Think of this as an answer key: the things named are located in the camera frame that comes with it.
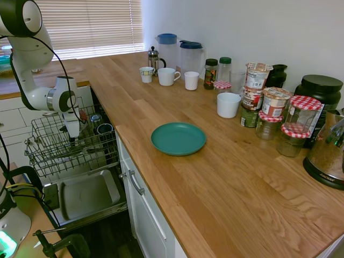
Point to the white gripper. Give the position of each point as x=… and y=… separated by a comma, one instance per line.
x=72, y=125

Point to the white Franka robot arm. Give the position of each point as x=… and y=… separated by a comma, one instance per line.
x=29, y=43

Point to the open dishwasher door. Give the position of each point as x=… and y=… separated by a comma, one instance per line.
x=86, y=196

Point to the clear drinking glass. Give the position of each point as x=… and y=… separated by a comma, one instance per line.
x=95, y=120

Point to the dark blue mug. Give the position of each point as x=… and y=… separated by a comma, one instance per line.
x=104, y=128

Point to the small metal cabinet knob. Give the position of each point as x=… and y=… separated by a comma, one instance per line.
x=122, y=176

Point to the patterned white cup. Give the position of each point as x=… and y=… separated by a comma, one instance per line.
x=146, y=75

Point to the white base cabinet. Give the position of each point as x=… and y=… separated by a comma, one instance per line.
x=145, y=215

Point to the black metal clamp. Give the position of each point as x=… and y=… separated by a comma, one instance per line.
x=67, y=244

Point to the teal green plate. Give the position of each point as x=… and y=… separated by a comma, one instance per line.
x=178, y=138

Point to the white lidded plastic container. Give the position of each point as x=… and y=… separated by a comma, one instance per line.
x=6, y=50

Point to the glass french press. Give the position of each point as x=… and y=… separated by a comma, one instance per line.
x=154, y=60

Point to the white window blinds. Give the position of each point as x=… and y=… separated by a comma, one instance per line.
x=88, y=24

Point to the clear pitcher light blue lid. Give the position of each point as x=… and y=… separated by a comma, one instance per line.
x=166, y=51

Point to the plain white cup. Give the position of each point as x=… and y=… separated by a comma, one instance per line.
x=191, y=81

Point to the clear pitcher dark blue lid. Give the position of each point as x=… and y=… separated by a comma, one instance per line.
x=191, y=59

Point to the dark spice jar black lid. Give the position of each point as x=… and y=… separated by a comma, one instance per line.
x=210, y=75

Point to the small jar red checkered lid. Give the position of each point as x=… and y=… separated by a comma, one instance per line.
x=222, y=87

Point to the white ceramic bowl cup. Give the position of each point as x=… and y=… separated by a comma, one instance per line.
x=228, y=106

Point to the clear bottle green lid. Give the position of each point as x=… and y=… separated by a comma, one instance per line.
x=225, y=68

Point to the clear glass tumbler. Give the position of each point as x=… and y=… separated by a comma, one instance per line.
x=237, y=80

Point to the green tin can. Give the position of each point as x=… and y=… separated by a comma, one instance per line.
x=248, y=117

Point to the oatmeal cup red label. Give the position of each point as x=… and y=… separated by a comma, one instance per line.
x=252, y=99

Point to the glass jar red checkered lid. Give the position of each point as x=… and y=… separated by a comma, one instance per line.
x=291, y=143
x=267, y=126

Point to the oatmeal cup orange rim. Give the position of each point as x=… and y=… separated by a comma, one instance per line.
x=274, y=103

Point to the black plastic container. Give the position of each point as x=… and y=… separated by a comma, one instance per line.
x=278, y=76

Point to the large jar red checkered lid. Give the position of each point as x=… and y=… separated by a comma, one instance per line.
x=302, y=115

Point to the large black supplement tub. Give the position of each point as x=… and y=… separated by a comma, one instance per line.
x=321, y=88

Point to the stainless steel electric kettle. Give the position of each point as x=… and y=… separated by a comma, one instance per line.
x=326, y=150

